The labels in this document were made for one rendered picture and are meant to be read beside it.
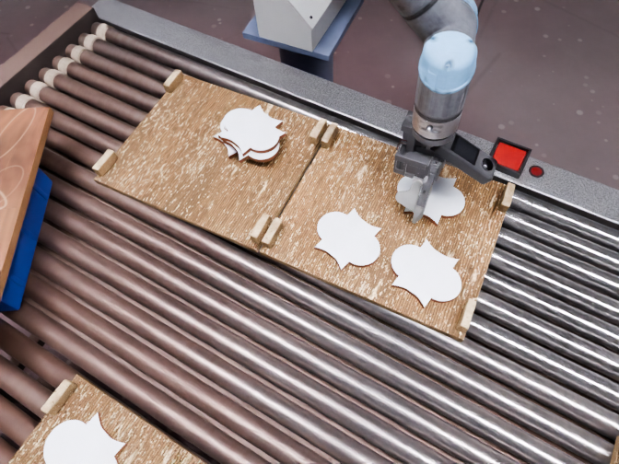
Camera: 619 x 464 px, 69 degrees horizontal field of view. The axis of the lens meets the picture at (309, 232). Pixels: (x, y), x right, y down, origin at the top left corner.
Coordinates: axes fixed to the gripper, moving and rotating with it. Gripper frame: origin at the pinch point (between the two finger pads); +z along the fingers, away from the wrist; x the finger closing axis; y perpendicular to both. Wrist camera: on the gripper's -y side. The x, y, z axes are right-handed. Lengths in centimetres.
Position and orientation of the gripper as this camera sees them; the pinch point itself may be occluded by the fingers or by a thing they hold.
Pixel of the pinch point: (429, 195)
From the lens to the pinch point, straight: 94.6
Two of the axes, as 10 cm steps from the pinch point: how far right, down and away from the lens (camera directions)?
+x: -4.4, 8.0, -4.0
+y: -8.9, -3.5, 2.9
